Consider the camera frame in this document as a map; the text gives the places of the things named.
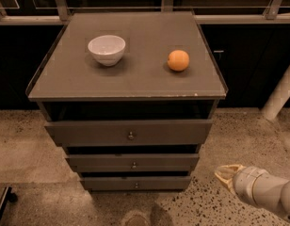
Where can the white ceramic bowl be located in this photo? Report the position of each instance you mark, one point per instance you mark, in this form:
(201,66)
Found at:
(107,49)

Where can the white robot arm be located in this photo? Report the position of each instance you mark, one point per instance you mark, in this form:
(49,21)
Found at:
(257,187)

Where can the grey top drawer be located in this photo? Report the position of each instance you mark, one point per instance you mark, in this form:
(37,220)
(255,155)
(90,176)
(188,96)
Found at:
(127,133)

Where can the grey drawer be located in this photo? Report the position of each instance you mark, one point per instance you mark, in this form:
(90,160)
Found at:
(133,162)
(136,183)
(127,133)

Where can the metal window rail frame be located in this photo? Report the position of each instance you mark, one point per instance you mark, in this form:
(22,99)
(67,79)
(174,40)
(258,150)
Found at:
(204,11)

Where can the grey drawer cabinet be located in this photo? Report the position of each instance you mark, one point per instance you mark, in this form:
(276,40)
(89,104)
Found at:
(70,85)

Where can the round floor drain cover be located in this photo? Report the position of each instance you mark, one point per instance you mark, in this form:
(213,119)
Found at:
(137,220)

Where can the orange fruit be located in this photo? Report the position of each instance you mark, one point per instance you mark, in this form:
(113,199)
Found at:
(178,60)

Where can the dark cart with wheel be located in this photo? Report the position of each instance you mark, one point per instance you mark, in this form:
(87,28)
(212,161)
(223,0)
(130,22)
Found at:
(7,196)

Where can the grey bottom drawer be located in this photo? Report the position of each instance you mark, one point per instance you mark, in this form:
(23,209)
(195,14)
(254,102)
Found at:
(136,183)

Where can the white diagonal post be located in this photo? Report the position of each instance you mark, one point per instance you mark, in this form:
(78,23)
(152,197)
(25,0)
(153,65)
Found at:
(278,97)

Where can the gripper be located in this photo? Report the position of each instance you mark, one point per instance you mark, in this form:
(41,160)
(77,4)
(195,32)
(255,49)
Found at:
(245,185)

